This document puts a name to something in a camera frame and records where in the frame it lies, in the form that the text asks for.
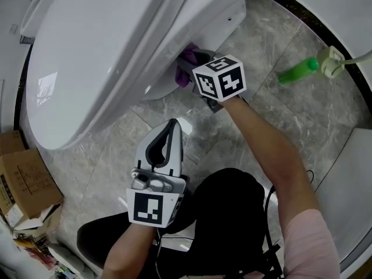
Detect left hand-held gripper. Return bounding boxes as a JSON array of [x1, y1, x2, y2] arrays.
[[125, 118, 188, 229]]

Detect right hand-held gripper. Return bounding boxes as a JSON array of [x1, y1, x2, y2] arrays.
[[176, 48, 251, 114]]

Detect purple cleaning cloth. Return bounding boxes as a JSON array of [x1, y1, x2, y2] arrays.
[[174, 41, 202, 89]]

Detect white toilet with sticker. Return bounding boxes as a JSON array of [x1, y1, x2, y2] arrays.
[[24, 0, 262, 151]]

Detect person's right forearm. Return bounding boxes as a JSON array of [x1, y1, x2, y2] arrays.
[[221, 96, 318, 231]]

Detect person's left forearm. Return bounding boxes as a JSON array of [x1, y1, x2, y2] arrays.
[[99, 221, 160, 279]]

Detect white egg-shaped toilet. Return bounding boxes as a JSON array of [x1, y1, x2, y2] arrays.
[[19, 0, 64, 38]]

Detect person's black trousers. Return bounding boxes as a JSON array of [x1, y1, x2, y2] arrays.
[[76, 167, 267, 279]]

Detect green plastic bottle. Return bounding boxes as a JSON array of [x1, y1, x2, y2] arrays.
[[277, 56, 320, 85]]

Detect brown cardboard box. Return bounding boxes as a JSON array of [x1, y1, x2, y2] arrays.
[[0, 147, 65, 232], [0, 130, 27, 156]]

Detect white power plug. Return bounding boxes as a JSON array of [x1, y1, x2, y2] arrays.
[[316, 45, 346, 80]]

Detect pile of assorted clutter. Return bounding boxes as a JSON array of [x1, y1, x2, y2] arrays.
[[0, 231, 81, 279]]

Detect person's pink shirt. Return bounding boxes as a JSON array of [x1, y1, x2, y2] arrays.
[[282, 208, 341, 279]]

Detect black device cable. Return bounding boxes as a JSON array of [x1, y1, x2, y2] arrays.
[[263, 184, 284, 279]]

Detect white power cable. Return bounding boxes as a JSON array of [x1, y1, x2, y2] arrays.
[[339, 49, 372, 67]]

